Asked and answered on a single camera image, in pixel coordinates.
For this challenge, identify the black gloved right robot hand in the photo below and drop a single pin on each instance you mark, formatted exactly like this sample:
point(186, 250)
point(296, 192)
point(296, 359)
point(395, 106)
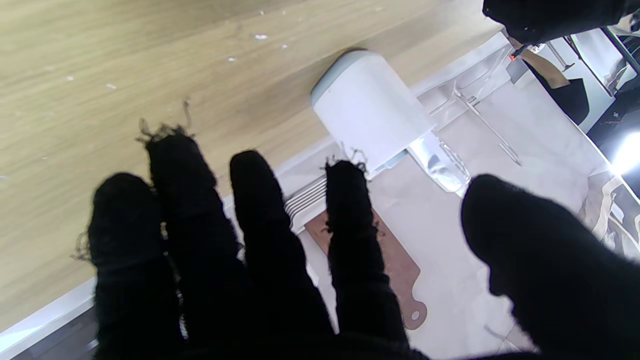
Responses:
point(200, 280)

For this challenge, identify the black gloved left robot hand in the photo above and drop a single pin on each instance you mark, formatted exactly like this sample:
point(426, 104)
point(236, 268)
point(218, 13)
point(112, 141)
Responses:
point(550, 17)

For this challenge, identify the white toothbrush holder cup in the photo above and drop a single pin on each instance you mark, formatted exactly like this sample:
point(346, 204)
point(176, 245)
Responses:
point(370, 110)

